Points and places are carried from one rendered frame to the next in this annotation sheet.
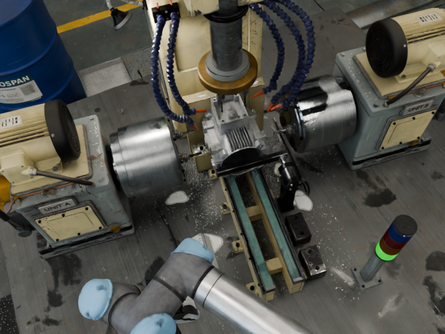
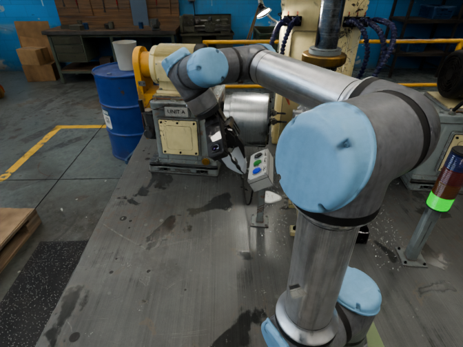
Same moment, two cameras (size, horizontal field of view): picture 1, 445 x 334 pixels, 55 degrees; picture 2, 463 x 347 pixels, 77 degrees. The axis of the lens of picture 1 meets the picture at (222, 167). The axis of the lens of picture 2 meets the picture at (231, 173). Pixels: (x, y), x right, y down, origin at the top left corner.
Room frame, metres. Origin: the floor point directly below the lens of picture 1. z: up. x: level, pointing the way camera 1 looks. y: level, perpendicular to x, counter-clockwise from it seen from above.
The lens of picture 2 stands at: (-0.40, -0.10, 1.59)
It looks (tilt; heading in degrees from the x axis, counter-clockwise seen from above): 34 degrees down; 19
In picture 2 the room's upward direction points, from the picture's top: straight up
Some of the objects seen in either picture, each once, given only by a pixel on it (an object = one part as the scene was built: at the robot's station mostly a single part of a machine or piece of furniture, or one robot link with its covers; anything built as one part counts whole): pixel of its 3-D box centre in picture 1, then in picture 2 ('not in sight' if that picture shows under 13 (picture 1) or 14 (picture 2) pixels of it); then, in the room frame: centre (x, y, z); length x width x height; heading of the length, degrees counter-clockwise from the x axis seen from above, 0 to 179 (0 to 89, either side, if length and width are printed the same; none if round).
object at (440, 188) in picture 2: (392, 242); (446, 187); (0.43, -0.46, 1.10); 0.06 x 0.06 x 0.04
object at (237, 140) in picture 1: (234, 139); not in sight; (0.89, -0.05, 1.02); 0.20 x 0.19 x 0.19; 12
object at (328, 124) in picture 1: (321, 111); not in sight; (0.96, -0.37, 1.04); 0.41 x 0.25 x 0.25; 102
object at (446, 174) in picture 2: (396, 236); (453, 174); (0.43, -0.46, 1.14); 0.06 x 0.06 x 0.04
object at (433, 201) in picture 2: (387, 248); (439, 200); (0.43, -0.46, 1.05); 0.06 x 0.06 x 0.04
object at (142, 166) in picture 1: (134, 161); (237, 119); (0.81, 0.30, 1.04); 0.37 x 0.25 x 0.25; 102
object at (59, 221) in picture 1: (69, 188); (188, 127); (0.76, 0.53, 0.99); 0.35 x 0.31 x 0.37; 102
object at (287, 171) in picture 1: (280, 146); not in sight; (0.90, -0.22, 0.92); 0.45 x 0.13 x 0.24; 12
